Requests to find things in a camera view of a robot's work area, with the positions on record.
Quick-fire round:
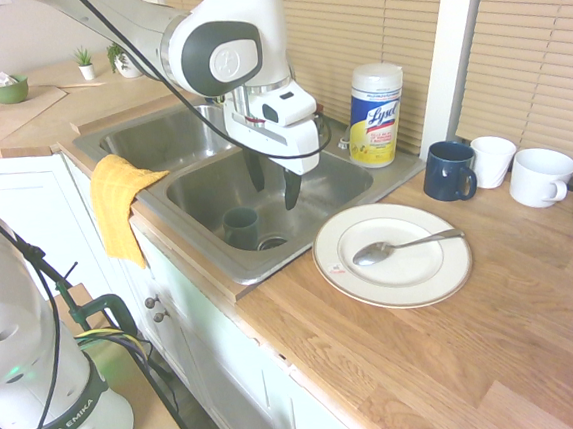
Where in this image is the metal sink drain strainer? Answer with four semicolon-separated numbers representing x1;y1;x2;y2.
255;233;290;253

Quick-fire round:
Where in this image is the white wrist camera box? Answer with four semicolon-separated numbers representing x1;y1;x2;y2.
245;78;321;131

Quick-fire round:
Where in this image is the leafy plant white pot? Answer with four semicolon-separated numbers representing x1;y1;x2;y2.
104;38;145;83

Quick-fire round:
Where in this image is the black cable bundle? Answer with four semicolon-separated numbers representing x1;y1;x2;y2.
0;164;221;429

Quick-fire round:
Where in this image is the wide white mug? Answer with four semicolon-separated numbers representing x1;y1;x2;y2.
505;143;573;212

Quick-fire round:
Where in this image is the silver metal spoon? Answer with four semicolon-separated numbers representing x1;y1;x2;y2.
350;227;469;270

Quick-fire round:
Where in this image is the yellow dish cloth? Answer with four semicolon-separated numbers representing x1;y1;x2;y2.
86;149;179;274

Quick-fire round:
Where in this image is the small spiky plant white pot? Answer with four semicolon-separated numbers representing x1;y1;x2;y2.
71;44;98;83

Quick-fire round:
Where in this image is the white kitchen cabinet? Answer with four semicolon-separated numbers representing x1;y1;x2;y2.
0;125;387;429

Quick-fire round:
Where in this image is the green bowl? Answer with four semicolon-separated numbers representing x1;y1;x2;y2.
0;72;32;107

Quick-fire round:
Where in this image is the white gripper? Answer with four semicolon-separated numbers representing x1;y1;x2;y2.
221;93;329;216

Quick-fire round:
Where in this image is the wooden robot stand top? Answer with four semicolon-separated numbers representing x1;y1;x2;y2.
46;272;202;429

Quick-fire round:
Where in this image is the green clamp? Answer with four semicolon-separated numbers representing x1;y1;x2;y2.
69;291;139;346

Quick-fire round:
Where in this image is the flat wooden board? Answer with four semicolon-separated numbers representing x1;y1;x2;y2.
0;82;73;150

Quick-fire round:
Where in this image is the cream plate with gold rim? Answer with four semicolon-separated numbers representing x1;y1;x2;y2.
307;195;478;318

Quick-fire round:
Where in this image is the thin wooden stick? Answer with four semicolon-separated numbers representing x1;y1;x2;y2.
56;79;107;91

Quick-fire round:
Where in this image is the Lysol wipes canister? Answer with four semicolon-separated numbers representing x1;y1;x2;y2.
341;60;413;172

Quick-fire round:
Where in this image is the white sink sprayer nozzle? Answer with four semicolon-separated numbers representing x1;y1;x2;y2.
334;125;356;153

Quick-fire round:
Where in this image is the dark green cup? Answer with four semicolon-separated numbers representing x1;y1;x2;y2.
221;205;263;253

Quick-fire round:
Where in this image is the navy blue mug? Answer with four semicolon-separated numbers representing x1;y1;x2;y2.
419;138;481;205

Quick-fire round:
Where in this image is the white handleless cup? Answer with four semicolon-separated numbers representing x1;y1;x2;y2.
469;133;522;192

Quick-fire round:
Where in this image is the beige window blind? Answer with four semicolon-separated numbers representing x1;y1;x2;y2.
161;0;464;178
443;0;573;191

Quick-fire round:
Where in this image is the white window frame post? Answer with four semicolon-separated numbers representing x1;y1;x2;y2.
404;0;506;160

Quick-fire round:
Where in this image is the stainless steel double sink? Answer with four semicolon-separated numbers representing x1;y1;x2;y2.
69;81;436;301

